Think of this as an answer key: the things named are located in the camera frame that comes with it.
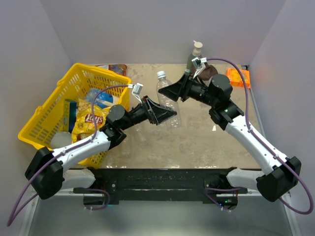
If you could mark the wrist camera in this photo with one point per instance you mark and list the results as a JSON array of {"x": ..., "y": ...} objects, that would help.
[
  {"x": 199, "y": 64},
  {"x": 136, "y": 90}
]

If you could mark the orange candy box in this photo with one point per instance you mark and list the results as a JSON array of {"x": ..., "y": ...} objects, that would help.
[{"x": 235, "y": 78}]

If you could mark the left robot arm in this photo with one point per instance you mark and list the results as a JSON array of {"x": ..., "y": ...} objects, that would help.
[{"x": 46, "y": 170}]

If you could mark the clear plastic bottle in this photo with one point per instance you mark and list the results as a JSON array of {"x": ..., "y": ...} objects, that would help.
[{"x": 176, "y": 121}]

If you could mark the green soap pump bottle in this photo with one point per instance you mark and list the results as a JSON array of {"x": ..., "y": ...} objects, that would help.
[{"x": 195, "y": 53}]

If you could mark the white bottle cap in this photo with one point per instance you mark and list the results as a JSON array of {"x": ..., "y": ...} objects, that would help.
[{"x": 161, "y": 74}]

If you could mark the blue white plastic package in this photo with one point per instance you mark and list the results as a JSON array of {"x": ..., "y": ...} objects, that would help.
[{"x": 103, "y": 100}]

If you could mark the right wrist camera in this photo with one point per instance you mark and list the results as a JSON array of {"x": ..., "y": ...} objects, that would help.
[{"x": 199, "y": 64}]

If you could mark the aluminium frame rail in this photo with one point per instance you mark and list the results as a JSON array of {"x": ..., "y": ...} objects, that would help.
[{"x": 292, "y": 216}]

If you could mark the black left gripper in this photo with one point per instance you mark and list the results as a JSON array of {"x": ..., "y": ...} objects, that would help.
[{"x": 159, "y": 113}]

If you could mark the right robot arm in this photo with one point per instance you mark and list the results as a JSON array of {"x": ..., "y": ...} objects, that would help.
[{"x": 278, "y": 173}]

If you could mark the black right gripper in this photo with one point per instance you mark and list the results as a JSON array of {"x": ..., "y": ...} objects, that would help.
[{"x": 181, "y": 89}]

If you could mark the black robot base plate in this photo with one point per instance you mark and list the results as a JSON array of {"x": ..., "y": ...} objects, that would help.
[{"x": 187, "y": 185}]

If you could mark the yellow Lays chips bag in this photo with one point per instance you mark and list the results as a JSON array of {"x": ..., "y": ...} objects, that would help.
[{"x": 84, "y": 125}]

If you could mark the red snack bag behind basket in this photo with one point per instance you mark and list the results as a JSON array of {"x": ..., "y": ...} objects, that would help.
[{"x": 116, "y": 68}]

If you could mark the yellow plastic shopping basket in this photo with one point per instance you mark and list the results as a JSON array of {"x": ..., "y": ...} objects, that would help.
[{"x": 47, "y": 120}]

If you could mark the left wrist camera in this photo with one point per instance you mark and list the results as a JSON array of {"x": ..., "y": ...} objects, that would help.
[{"x": 136, "y": 90}]

